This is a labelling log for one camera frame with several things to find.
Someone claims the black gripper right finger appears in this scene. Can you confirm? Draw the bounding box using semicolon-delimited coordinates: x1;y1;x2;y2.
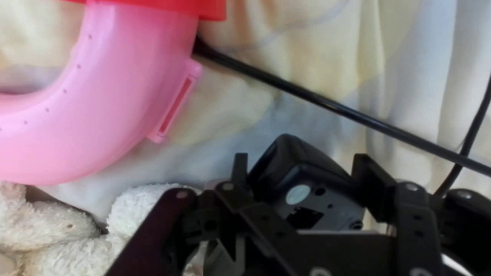
351;153;491;276

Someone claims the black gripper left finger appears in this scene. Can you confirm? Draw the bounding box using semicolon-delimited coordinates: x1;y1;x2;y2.
104;153;328;276

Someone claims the white fluffy towel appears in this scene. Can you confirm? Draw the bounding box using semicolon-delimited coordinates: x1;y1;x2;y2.
0;183;205;276

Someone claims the pink curved plastic tube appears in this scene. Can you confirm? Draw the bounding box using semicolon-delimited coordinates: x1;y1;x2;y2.
0;2;204;188

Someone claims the red plastic cup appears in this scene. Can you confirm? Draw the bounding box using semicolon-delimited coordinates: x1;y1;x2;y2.
63;0;227;24

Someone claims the black power cable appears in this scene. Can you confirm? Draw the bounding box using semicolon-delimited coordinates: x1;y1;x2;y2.
432;76;491;199

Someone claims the black wire clothes hanger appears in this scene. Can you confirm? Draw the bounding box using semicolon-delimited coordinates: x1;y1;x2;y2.
191;38;491;180

